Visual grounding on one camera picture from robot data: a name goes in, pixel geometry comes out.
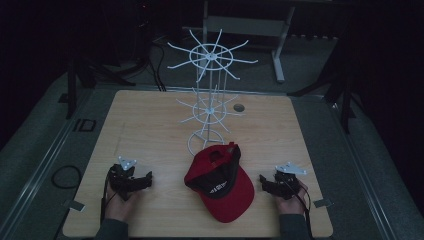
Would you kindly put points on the red and black baseball cap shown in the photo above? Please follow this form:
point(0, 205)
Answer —
point(222, 186)

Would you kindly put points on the grey tape strip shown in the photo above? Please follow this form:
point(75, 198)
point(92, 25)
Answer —
point(74, 205)
point(322, 203)

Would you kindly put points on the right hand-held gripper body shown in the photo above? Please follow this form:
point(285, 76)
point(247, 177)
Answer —
point(286, 181)

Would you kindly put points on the black rectangular floor bracket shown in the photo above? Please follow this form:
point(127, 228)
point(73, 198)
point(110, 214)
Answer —
point(85, 125)

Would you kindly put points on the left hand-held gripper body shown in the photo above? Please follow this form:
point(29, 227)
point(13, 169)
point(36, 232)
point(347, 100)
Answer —
point(124, 175)

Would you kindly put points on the person's left hand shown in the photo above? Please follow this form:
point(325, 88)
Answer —
point(119, 204)

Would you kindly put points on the person's right hand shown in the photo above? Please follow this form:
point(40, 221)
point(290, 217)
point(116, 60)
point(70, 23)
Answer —
point(293, 203)

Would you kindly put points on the black tripod stand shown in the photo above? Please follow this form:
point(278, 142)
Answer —
point(340, 90)
point(81, 76)

